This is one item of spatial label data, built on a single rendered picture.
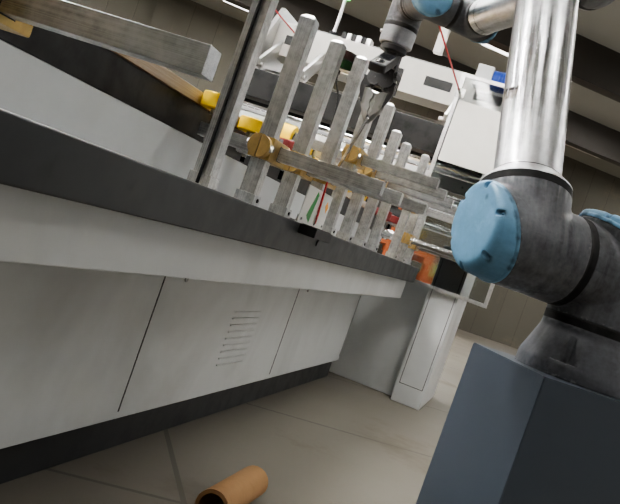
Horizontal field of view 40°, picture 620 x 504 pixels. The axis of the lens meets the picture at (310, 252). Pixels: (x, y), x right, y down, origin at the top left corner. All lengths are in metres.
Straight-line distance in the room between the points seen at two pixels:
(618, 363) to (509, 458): 0.24
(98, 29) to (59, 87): 0.60
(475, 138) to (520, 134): 3.16
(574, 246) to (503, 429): 0.30
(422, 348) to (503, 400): 3.17
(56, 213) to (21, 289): 0.40
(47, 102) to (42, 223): 0.34
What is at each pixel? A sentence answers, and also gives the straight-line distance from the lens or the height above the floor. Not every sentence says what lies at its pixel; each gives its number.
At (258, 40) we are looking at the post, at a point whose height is 0.98.
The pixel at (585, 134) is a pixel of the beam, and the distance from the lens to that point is 12.07.
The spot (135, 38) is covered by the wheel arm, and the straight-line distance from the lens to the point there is 0.89.
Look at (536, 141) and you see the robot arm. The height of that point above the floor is 0.94.
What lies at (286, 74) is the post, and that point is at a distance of 1.85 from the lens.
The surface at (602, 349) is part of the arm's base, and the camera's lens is 1.43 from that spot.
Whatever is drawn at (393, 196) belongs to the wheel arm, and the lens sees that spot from 2.05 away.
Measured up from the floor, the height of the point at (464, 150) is 1.36.
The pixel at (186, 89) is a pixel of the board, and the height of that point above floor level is 0.88.
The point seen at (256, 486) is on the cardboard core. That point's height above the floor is 0.06.
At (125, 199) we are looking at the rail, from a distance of 1.28.
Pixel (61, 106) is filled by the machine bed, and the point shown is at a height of 0.75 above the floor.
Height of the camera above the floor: 0.68
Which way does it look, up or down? 1 degrees down
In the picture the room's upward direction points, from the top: 19 degrees clockwise
